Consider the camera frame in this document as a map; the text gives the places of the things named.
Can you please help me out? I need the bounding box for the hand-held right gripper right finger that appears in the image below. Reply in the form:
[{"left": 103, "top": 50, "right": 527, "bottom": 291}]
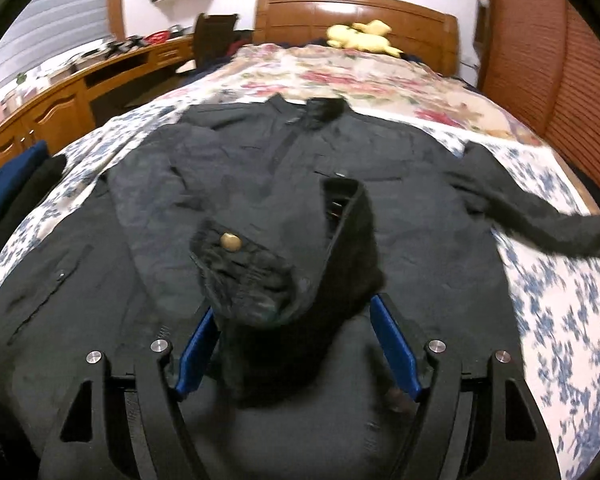
[{"left": 369, "top": 292, "right": 561, "bottom": 480}]

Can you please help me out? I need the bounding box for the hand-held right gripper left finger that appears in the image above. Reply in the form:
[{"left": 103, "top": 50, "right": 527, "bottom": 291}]
[{"left": 38, "top": 305, "right": 222, "bottom": 480}]

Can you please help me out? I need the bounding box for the black jacket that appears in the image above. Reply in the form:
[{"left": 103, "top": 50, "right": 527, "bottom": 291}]
[{"left": 0, "top": 96, "right": 600, "bottom": 480}]

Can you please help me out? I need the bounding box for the blue floral bed sheet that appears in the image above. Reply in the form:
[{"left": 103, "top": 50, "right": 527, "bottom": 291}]
[{"left": 0, "top": 105, "right": 600, "bottom": 480}]

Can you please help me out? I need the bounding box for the black cloth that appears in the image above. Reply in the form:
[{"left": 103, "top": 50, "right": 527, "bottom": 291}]
[{"left": 0, "top": 155, "right": 67, "bottom": 291}]

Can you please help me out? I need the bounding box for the blue cloth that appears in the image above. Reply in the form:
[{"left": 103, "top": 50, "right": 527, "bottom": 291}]
[{"left": 0, "top": 141, "right": 48, "bottom": 236}]

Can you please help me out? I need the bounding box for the red floral quilt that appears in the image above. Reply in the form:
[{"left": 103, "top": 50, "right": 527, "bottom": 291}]
[{"left": 145, "top": 42, "right": 546, "bottom": 148}]

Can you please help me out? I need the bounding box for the wooden desk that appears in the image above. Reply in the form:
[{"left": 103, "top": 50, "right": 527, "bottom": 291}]
[{"left": 0, "top": 35, "right": 197, "bottom": 186}]

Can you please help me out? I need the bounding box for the yellow plush toy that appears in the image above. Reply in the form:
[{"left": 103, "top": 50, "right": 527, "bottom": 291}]
[{"left": 326, "top": 19, "right": 404, "bottom": 57}]

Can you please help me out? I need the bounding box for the dark chair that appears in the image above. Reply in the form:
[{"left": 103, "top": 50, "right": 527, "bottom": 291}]
[{"left": 177, "top": 12, "right": 241, "bottom": 78}]

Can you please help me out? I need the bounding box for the wooden wardrobe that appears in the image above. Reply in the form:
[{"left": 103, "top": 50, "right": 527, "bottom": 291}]
[{"left": 477, "top": 0, "right": 600, "bottom": 221}]

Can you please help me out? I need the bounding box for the wooden headboard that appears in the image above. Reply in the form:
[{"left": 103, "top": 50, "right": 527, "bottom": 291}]
[{"left": 254, "top": 0, "right": 460, "bottom": 77}]

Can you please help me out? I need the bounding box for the window blind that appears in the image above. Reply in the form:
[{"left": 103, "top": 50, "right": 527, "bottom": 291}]
[{"left": 0, "top": 0, "right": 112, "bottom": 81}]

